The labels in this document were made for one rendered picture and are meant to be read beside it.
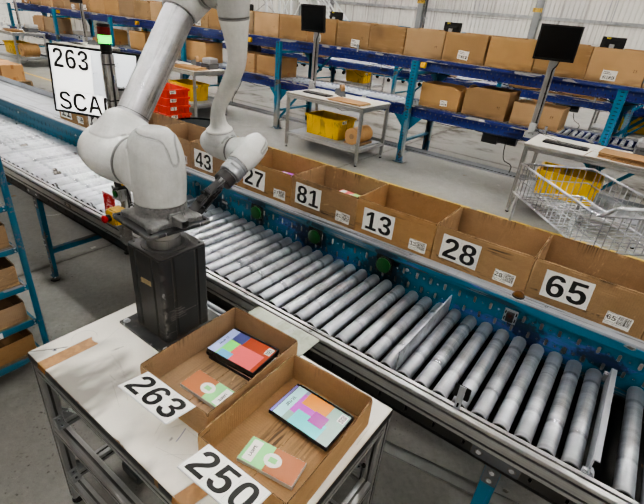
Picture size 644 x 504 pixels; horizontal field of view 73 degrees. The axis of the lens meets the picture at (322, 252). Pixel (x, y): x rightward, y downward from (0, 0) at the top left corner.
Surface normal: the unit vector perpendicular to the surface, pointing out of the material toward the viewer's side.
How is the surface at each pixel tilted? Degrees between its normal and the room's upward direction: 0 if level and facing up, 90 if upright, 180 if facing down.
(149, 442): 0
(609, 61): 88
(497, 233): 89
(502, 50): 89
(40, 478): 0
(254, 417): 0
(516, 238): 90
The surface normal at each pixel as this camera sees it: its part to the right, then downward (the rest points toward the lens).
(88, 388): 0.09, -0.88
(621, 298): -0.59, 0.34
